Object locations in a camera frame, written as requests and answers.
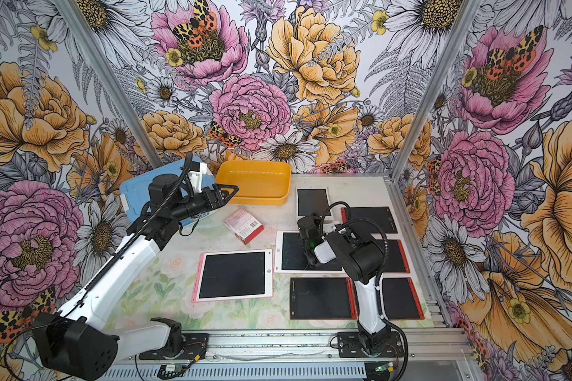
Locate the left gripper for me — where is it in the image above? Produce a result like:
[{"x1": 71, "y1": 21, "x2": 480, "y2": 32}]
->
[{"x1": 170, "y1": 183, "x2": 239, "y2": 222}]

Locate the pink white writing tablet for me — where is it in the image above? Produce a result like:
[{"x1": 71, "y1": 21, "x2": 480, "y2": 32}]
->
[{"x1": 274, "y1": 230, "x2": 345, "y2": 274}]

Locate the red writing tablet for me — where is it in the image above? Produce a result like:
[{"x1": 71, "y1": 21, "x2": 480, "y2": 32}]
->
[
  {"x1": 384, "y1": 240, "x2": 410, "y2": 274},
  {"x1": 341, "y1": 206, "x2": 398, "y2": 234},
  {"x1": 351, "y1": 277, "x2": 426, "y2": 322},
  {"x1": 289, "y1": 277, "x2": 358, "y2": 320}
]

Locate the yellow storage tray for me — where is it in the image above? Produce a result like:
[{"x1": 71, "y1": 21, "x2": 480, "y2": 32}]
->
[{"x1": 215, "y1": 160, "x2": 292, "y2": 206}]

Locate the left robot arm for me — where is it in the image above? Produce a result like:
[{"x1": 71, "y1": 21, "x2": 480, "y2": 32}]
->
[{"x1": 31, "y1": 172, "x2": 239, "y2": 380}]

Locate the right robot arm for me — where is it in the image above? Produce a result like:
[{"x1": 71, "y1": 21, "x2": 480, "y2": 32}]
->
[{"x1": 297, "y1": 214, "x2": 393, "y2": 355}]

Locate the blue lidded storage box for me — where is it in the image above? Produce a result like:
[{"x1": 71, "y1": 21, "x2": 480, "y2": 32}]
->
[{"x1": 119, "y1": 156, "x2": 215, "y2": 223}]

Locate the small red white carton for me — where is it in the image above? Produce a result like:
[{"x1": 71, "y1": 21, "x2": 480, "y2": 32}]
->
[{"x1": 224, "y1": 208, "x2": 265, "y2": 244}]

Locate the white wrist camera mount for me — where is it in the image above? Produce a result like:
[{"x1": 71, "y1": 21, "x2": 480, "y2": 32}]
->
[{"x1": 187, "y1": 161, "x2": 208, "y2": 194}]

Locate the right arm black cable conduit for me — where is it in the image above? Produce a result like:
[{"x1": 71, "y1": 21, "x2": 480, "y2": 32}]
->
[{"x1": 318, "y1": 201, "x2": 410, "y2": 381}]

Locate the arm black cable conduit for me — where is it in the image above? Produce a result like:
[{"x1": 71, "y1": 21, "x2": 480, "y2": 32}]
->
[
  {"x1": 75, "y1": 151, "x2": 195, "y2": 306},
  {"x1": 318, "y1": 201, "x2": 410, "y2": 381}
]

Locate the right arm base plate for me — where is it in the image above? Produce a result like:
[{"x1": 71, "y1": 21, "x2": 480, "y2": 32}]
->
[{"x1": 336, "y1": 331, "x2": 405, "y2": 358}]

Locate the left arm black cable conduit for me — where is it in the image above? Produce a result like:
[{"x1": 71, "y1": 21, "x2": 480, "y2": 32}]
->
[{"x1": 75, "y1": 151, "x2": 195, "y2": 306}]

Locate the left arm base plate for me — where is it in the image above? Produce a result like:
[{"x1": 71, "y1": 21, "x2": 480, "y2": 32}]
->
[{"x1": 138, "y1": 333, "x2": 210, "y2": 360}]

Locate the aluminium front rail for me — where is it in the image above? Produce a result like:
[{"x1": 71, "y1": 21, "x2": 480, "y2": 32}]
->
[{"x1": 101, "y1": 329, "x2": 483, "y2": 380}]

